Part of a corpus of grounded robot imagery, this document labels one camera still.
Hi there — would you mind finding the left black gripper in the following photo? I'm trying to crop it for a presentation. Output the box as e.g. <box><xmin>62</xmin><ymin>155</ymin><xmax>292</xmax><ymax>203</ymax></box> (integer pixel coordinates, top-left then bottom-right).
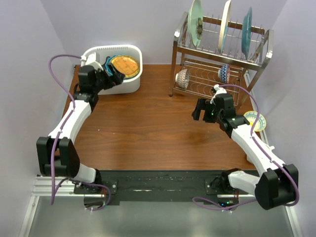
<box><xmin>93</xmin><ymin>63</ymin><xmax>124</xmax><ymax>93</ymax></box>

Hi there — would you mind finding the amber glass plate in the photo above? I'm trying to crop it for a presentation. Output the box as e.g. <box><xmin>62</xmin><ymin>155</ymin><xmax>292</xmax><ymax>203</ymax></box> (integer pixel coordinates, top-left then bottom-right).
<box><xmin>110</xmin><ymin>55</ymin><xmax>140</xmax><ymax>79</ymax></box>

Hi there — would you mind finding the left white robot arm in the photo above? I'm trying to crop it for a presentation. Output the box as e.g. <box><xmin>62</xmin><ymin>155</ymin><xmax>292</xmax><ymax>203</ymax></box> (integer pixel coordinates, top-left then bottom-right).
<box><xmin>36</xmin><ymin>65</ymin><xmax>125</xmax><ymax>194</ymax></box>

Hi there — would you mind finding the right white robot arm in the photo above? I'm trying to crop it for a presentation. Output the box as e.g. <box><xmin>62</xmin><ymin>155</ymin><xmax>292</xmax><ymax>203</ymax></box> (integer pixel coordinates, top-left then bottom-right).
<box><xmin>192</xmin><ymin>93</ymin><xmax>299</xmax><ymax>210</ymax></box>

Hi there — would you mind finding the white plastic bin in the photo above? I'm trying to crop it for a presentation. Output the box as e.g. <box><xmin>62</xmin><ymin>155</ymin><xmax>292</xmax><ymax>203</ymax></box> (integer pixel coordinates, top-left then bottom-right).
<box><xmin>83</xmin><ymin>44</ymin><xmax>143</xmax><ymax>95</ymax></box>

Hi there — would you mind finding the brown patterned bowl in rack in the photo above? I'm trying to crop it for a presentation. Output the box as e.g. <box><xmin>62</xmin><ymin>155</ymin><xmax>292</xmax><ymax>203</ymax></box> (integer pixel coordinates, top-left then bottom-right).
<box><xmin>175</xmin><ymin>69</ymin><xmax>190</xmax><ymax>89</ymax></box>

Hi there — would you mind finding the steel two-tier dish rack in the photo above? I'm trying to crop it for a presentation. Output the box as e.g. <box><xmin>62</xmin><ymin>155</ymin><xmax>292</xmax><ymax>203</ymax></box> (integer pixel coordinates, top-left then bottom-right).
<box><xmin>168</xmin><ymin>12</ymin><xmax>275</xmax><ymax>98</ymax></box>

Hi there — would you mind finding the blue zigzag bowl in rack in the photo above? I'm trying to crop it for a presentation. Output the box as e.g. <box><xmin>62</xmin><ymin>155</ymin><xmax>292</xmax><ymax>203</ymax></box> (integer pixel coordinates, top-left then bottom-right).
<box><xmin>218</xmin><ymin>64</ymin><xmax>230</xmax><ymax>84</ymax></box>

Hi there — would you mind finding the blue yellow patterned bowl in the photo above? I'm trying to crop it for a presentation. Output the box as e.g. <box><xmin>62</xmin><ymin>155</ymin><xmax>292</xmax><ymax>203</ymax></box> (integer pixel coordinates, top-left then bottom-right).
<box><xmin>244</xmin><ymin>111</ymin><xmax>267</xmax><ymax>132</ymax></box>

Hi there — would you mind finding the white ceramic mug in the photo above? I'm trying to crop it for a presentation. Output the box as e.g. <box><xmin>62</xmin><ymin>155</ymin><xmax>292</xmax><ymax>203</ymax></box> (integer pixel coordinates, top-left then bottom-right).
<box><xmin>246</xmin><ymin>145</ymin><xmax>275</xmax><ymax>164</ymax></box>

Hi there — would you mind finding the cream plate in rack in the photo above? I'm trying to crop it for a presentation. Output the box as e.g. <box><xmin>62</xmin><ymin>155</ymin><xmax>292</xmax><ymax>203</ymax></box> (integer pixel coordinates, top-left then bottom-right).
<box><xmin>217</xmin><ymin>0</ymin><xmax>231</xmax><ymax>54</ymax></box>

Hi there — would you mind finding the mint floral plate in rack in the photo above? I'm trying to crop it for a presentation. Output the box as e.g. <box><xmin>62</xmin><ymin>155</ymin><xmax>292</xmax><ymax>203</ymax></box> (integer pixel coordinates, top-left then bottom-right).
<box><xmin>188</xmin><ymin>0</ymin><xmax>203</xmax><ymax>48</ymax></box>

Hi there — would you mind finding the teal plate in rack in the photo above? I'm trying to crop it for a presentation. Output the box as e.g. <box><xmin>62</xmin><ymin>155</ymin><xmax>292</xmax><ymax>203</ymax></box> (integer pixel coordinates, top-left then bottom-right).
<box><xmin>241</xmin><ymin>7</ymin><xmax>252</xmax><ymax>60</ymax></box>

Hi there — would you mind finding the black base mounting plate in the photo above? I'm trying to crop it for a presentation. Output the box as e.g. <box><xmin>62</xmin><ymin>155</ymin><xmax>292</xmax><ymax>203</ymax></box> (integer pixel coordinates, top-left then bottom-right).
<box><xmin>43</xmin><ymin>169</ymin><xmax>257</xmax><ymax>210</ymax></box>

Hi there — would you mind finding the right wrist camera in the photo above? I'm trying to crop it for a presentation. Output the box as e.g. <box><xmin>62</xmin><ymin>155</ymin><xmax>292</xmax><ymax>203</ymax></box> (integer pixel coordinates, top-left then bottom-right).
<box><xmin>210</xmin><ymin>84</ymin><xmax>227</xmax><ymax>104</ymax></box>

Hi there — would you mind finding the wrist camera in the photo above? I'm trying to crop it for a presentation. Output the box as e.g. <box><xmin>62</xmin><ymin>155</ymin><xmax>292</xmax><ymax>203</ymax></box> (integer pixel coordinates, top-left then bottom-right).
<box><xmin>210</xmin><ymin>84</ymin><xmax>227</xmax><ymax>104</ymax></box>
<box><xmin>80</xmin><ymin>52</ymin><xmax>103</xmax><ymax>70</ymax></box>

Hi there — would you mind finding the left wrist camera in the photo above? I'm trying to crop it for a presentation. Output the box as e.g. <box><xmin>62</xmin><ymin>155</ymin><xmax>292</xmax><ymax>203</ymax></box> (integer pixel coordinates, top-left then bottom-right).
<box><xmin>80</xmin><ymin>52</ymin><xmax>103</xmax><ymax>70</ymax></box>

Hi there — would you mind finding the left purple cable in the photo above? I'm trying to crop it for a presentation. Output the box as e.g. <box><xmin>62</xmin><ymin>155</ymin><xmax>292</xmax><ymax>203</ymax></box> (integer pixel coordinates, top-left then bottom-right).
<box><xmin>48</xmin><ymin>54</ymin><xmax>112</xmax><ymax>211</ymax></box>

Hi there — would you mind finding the purple cable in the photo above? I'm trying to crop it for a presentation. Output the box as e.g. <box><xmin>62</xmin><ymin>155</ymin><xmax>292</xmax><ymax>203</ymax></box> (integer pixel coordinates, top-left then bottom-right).
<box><xmin>192</xmin><ymin>84</ymin><xmax>301</xmax><ymax>211</ymax></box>
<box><xmin>48</xmin><ymin>54</ymin><xmax>112</xmax><ymax>211</ymax></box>

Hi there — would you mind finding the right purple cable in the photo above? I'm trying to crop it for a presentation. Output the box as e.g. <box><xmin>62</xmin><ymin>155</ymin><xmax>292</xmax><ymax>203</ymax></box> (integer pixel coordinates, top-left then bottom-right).
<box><xmin>192</xmin><ymin>84</ymin><xmax>301</xmax><ymax>211</ymax></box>

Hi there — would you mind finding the aluminium rail frame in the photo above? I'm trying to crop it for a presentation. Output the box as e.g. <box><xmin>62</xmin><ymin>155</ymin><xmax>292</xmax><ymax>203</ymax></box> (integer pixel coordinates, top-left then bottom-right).
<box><xmin>18</xmin><ymin>176</ymin><xmax>102</xmax><ymax>237</ymax></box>

